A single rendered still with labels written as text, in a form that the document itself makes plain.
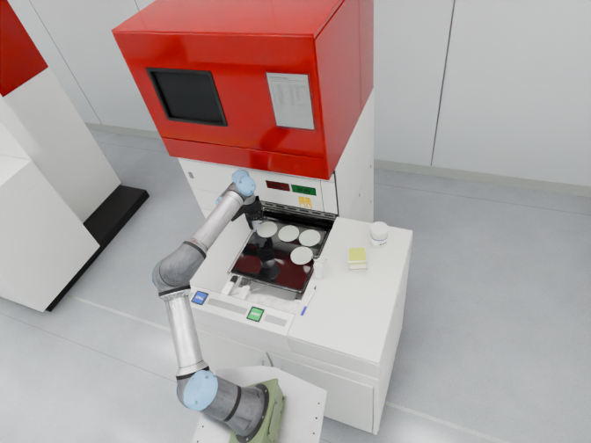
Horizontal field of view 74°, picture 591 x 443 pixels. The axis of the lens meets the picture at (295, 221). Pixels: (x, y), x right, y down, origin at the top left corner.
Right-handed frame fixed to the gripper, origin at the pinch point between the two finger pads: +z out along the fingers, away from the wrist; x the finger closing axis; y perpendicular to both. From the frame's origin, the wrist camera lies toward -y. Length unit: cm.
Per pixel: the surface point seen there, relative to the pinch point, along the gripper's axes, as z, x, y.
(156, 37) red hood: -88, 19, -14
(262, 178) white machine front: -21.2, 10.8, 10.0
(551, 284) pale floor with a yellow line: 91, -11, 172
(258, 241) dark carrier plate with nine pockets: 1.7, -6.4, 1.7
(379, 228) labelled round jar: -14, -27, 55
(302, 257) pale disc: 1.6, -21.7, 21.2
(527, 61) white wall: -9, 85, 180
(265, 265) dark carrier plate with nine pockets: 1.7, -21.8, 3.8
